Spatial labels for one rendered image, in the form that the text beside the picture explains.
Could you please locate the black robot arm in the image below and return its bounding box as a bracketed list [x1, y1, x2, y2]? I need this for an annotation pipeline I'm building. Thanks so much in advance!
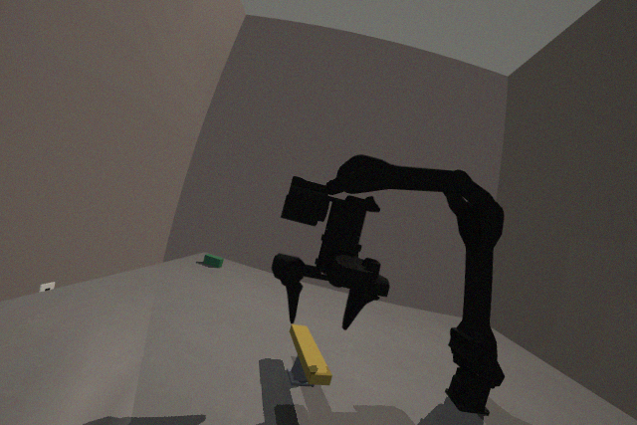
[281, 154, 505, 415]

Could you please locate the yellow bar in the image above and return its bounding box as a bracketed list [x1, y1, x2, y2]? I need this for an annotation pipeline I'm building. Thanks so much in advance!
[290, 324, 332, 385]

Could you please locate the green rectangular block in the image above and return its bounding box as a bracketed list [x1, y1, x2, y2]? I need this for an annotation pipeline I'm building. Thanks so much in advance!
[203, 254, 224, 268]

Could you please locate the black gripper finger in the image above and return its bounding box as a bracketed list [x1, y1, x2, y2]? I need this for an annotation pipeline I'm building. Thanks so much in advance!
[280, 280, 304, 324]
[342, 289, 380, 329]

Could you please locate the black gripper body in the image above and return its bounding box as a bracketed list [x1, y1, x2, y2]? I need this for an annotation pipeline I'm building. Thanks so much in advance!
[271, 229, 389, 297]

